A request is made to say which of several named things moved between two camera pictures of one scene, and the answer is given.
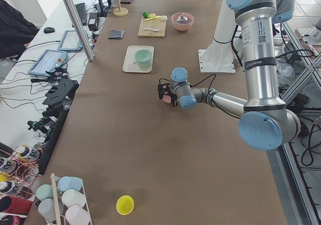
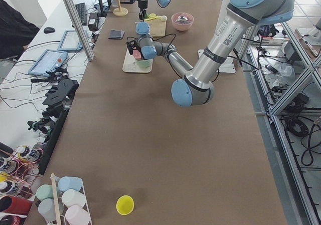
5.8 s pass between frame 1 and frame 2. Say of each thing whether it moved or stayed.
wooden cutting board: stayed
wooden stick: stayed
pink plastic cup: stayed
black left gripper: moved
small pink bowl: moved
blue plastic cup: stayed
